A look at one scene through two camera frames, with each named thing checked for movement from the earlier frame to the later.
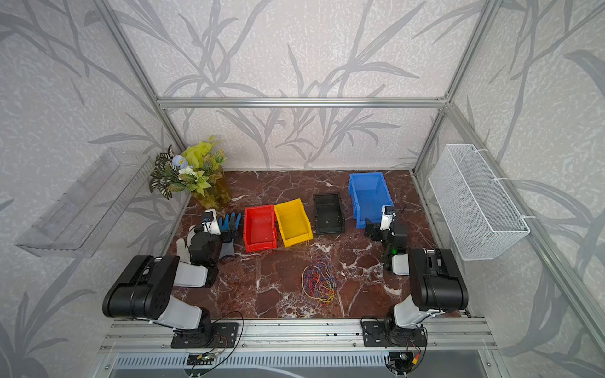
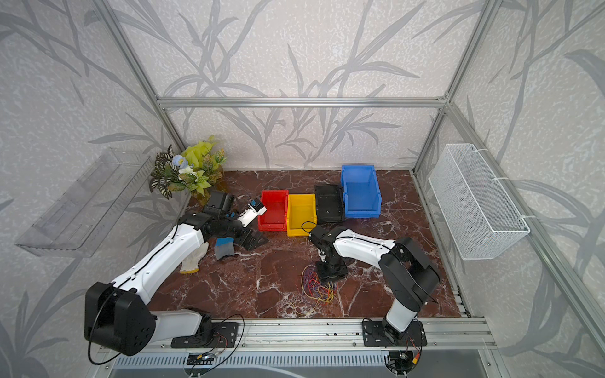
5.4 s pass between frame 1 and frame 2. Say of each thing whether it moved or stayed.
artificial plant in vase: stayed
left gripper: moved
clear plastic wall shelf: stayed
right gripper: moved
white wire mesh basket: stayed
